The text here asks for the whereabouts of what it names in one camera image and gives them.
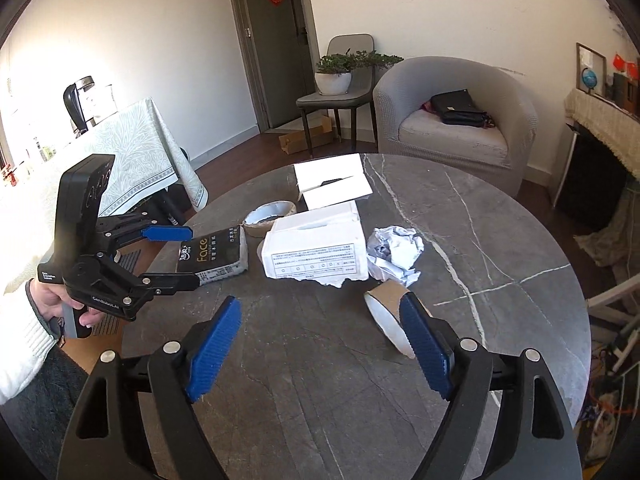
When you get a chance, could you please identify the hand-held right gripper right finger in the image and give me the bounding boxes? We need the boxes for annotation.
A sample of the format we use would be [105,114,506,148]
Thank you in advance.
[398,291,585,480]

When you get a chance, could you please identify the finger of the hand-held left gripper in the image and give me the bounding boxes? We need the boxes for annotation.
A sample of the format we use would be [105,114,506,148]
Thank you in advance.
[72,252,202,321]
[96,211,194,257]

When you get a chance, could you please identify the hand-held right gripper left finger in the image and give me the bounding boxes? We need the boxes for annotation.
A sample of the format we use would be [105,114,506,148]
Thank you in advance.
[56,295,243,480]

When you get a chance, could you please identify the black tissue pack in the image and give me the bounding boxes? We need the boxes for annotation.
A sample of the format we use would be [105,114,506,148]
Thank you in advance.
[176,226,249,287]

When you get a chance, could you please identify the white cardboard box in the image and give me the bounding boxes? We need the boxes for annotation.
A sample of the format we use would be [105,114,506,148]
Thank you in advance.
[261,201,371,289]

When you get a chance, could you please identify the person's left forearm white sleeve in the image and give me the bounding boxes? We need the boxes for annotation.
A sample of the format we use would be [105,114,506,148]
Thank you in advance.
[0,280,66,406]

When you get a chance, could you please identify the person's left hand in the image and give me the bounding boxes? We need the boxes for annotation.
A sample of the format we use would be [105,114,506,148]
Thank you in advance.
[26,277,106,333]

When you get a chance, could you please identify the pale green patterned tablecloth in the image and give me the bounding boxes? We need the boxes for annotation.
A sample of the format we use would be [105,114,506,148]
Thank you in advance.
[0,97,210,241]

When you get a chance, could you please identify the black office chair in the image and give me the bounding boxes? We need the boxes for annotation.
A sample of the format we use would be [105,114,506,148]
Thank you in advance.
[62,76,118,138]

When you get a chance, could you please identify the round grey marble table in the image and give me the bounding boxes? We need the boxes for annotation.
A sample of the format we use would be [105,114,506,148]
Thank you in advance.
[120,152,593,480]

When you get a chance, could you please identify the brown cardboard box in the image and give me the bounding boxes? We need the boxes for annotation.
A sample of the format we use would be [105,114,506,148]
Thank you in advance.
[278,115,334,155]

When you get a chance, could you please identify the person's dark grey clothing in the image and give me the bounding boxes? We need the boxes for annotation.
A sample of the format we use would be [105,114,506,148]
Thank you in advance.
[0,347,93,461]

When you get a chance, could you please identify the white metal rack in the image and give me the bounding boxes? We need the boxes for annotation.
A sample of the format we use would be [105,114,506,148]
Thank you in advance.
[587,275,640,376]

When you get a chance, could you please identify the grey door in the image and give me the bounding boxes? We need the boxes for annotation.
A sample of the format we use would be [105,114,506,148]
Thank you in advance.
[239,0,306,131]

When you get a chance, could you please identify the grey armchair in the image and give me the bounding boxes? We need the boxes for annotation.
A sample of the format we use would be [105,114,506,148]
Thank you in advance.
[372,56,538,198]

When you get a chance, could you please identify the cream fringed woven cloth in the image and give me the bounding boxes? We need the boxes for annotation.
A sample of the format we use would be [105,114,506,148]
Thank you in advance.
[575,200,640,271]

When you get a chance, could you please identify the potted plant white pot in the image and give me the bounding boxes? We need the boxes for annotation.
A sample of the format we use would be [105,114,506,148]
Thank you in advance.
[314,49,405,97]

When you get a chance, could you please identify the black cabinet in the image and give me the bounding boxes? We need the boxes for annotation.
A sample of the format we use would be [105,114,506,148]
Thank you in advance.
[555,122,631,233]

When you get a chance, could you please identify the white rod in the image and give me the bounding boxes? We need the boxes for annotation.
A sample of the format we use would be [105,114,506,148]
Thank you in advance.
[564,125,582,196]

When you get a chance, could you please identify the black leather bag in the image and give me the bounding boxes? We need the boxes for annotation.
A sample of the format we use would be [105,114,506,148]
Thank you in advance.
[430,89,493,128]

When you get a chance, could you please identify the grey dining chair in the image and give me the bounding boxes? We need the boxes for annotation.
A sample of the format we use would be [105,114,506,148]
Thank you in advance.
[296,34,377,158]

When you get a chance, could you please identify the cream lace cabinet cloth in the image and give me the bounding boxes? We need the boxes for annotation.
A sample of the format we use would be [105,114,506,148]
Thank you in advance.
[564,87,640,176]

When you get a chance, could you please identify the framed picture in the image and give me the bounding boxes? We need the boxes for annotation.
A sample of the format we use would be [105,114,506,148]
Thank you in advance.
[575,42,608,96]

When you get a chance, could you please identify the small red flags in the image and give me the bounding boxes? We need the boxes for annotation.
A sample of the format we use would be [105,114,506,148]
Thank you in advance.
[612,52,640,78]

